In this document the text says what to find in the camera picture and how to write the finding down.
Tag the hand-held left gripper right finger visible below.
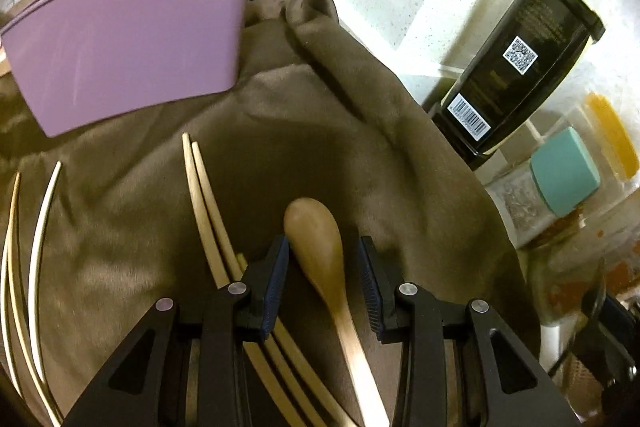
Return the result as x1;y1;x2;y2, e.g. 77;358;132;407
360;236;583;427

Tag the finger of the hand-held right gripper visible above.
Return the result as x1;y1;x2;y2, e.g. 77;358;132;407
575;257;640;373

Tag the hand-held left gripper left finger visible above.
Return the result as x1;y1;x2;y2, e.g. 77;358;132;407
62;234;291;427

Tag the wooden chopstick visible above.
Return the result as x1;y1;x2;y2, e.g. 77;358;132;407
181;133;321;427
235;253;358;427
191;142;346;427
6;171;63;427
0;207;26;398
27;161;63;400

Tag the wooden spoon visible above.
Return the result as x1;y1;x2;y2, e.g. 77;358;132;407
283;197;391;427

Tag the purple utensil holder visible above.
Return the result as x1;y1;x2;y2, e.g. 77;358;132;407
0;0;263;138

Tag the glass jar with orange contents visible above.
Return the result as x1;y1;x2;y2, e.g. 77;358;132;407
525;207;640;328

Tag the perforated colander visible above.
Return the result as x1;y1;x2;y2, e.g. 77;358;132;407
550;347;618;423

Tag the brown cloth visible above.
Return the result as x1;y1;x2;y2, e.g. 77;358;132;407
0;0;543;427

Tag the glass jar with teal lid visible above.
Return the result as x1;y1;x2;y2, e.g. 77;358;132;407
482;126;601;250

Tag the clear container with yellow lid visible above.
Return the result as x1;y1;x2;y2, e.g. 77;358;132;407
550;91;640;218

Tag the black tall canister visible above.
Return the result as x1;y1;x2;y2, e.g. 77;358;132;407
431;0;607;158

